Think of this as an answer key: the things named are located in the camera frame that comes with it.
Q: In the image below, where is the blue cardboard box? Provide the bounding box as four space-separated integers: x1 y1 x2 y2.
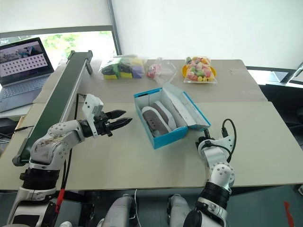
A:
134 82 212 150

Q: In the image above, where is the clear bag with red sweets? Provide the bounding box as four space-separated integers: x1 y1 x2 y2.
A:
145 57 177 86

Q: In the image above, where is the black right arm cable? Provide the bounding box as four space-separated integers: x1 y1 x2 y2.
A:
205 119 237 164

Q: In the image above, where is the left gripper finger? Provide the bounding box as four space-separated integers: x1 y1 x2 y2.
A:
110 117 134 130
106 109 127 120

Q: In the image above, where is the white metal bar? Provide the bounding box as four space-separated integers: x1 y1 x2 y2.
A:
288 61 303 84

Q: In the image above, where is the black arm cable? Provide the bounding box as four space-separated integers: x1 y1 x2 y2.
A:
55 94 86 213
205 119 237 164

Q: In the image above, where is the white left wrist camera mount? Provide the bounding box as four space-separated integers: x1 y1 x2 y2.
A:
82 94 105 139

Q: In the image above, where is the dark window frame post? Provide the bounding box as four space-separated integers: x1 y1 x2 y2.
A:
106 0 123 57

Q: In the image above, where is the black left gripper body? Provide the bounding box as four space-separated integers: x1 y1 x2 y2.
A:
94 112 114 138

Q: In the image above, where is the thin white cable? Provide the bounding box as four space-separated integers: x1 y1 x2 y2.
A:
132 188 139 221

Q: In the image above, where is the grey rounded leg shape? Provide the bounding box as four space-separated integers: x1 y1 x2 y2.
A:
167 193 193 227
104 195 137 227

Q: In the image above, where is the dark green conveyor belt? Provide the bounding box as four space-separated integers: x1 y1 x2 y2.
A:
12 50 94 166

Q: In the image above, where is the bag of pastel candies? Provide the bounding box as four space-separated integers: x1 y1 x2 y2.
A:
183 56 218 84

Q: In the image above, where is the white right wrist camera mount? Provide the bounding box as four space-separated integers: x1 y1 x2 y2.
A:
198 136 234 154

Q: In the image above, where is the yellow plate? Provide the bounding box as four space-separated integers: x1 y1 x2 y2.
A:
181 64 217 81

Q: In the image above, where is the grey shoe with white sole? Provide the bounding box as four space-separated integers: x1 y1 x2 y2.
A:
151 101 187 131
141 106 172 138

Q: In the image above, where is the grey open laptop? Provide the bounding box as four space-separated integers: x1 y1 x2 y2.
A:
0 37 56 113

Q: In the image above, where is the bag of coloured sponges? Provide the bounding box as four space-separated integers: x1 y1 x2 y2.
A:
100 54 149 81

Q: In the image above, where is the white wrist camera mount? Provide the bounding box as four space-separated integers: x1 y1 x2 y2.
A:
198 136 234 154
82 94 105 139

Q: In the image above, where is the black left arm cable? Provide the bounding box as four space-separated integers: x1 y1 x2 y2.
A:
55 94 86 213

